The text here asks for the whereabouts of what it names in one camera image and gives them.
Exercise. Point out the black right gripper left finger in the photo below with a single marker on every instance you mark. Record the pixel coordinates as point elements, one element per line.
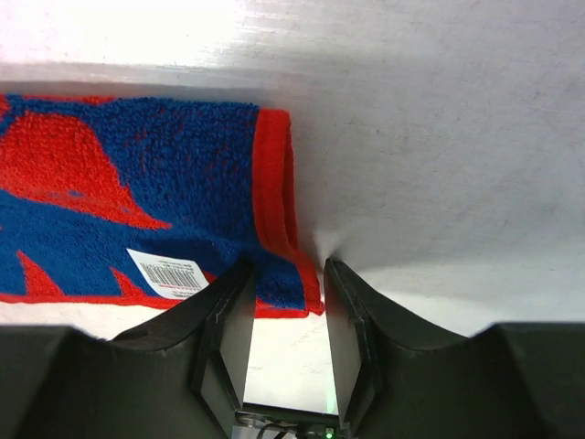
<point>224,313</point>

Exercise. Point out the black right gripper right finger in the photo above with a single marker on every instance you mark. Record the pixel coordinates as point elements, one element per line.
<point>390,362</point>

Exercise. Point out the red blue patterned towel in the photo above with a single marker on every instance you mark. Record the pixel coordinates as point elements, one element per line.
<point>146,201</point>

